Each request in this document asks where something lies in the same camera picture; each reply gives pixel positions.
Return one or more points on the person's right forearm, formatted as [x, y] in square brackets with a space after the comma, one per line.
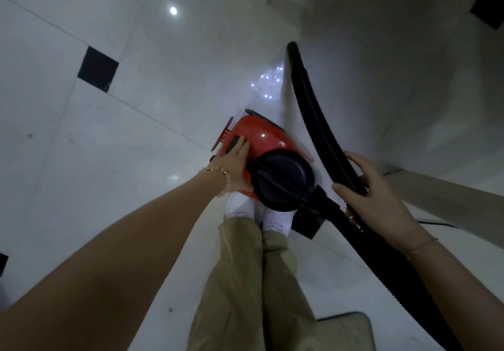
[468, 295]

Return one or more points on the person's left forearm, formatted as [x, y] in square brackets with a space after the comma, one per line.
[110, 268]

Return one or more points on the beige floor mat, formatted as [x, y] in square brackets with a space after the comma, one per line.
[346, 333]

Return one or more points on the white shoe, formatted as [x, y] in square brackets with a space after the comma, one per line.
[239, 205]
[277, 220]

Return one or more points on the cream dining table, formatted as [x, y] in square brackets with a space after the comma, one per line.
[453, 201]

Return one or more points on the person's right hand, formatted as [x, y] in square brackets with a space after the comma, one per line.
[386, 209]

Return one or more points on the white right shoe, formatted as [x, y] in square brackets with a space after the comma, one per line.
[277, 220]

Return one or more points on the red and black vacuum cleaner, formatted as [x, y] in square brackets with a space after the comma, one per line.
[283, 181]

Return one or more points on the khaki trousers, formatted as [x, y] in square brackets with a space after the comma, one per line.
[244, 291]

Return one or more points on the person's left hand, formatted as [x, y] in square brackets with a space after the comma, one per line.
[234, 169]

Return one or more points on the white left shoe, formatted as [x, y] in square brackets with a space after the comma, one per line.
[239, 205]

